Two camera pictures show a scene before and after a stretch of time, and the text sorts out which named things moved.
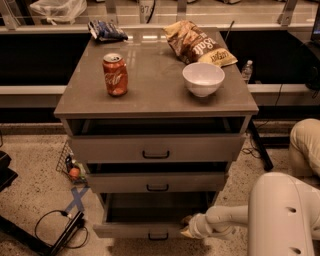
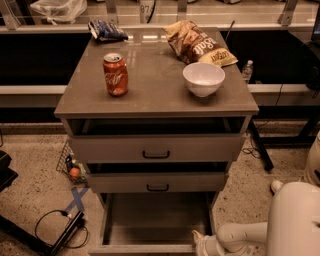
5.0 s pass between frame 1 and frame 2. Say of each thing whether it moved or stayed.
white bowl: stayed
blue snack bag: stayed
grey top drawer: stayed
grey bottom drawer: moved
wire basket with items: stayed
